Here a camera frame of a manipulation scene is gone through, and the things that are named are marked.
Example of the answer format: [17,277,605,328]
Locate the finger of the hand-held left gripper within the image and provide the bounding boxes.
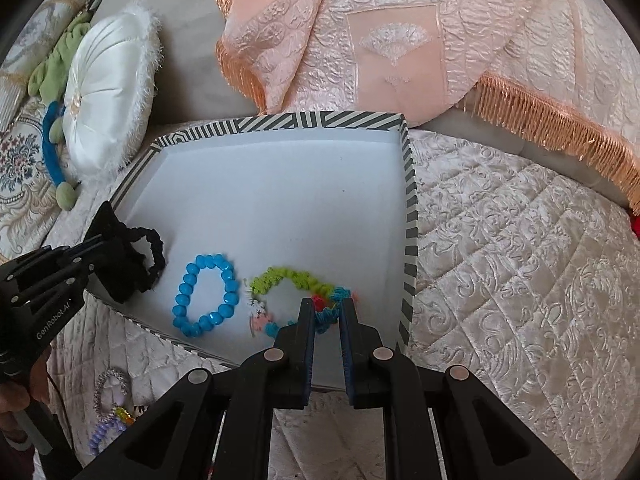
[70,252,143,303]
[47,201,132,263]

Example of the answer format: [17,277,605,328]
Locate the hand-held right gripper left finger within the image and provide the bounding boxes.
[75,297,319,480]

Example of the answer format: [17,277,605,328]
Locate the white round satin cushion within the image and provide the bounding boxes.
[63,2,164,172]

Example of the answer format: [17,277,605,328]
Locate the black scrunchie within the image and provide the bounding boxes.
[119,226,167,294]

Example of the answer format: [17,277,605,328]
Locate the floral embroidered cover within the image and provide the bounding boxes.
[0,0,108,263]

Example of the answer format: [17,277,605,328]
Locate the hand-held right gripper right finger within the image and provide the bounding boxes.
[338,297,572,480]

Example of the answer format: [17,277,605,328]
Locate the black and white striped box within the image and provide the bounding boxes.
[82,110,421,393]

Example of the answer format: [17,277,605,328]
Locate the cream quilted bedspread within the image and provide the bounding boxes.
[47,119,640,480]

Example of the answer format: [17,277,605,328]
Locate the purple spiral hair tie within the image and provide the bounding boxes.
[88,416,129,454]

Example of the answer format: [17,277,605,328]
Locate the blue beaded bracelet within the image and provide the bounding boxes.
[172,254,240,339]

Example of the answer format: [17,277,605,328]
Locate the green plush cloth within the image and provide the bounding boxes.
[27,12,94,102]

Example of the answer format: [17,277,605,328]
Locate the silver rhinestone bracelet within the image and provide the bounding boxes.
[94,368,132,413]

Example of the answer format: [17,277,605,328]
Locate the person's left hand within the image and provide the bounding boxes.
[0,347,53,443]

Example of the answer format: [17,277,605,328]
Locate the multicoloured scrunchie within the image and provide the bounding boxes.
[247,266,359,339]

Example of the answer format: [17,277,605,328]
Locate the blue and green plush rope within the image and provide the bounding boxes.
[42,101,77,211]

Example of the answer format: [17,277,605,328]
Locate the grey bed sheet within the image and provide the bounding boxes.
[90,0,273,133]

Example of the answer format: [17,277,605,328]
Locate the peach fringed blanket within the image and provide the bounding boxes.
[210,0,640,213]

